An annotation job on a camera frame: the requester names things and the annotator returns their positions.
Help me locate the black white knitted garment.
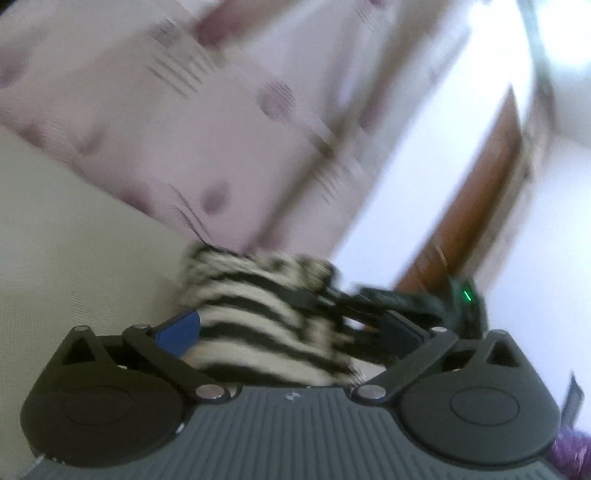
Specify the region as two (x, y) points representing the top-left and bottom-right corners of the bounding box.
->
(177, 243), (365, 387)

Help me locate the brown wooden door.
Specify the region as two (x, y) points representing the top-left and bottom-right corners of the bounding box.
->
(396, 88), (522, 293)

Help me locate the purple cloth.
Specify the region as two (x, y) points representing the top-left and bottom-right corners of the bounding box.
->
(547, 428), (591, 480)

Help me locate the beige woven mattress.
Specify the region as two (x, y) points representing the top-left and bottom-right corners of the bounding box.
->
(1, 130), (188, 479)

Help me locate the pink leaf-print curtain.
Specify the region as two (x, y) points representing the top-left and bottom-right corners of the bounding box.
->
(1, 1), (471, 257)

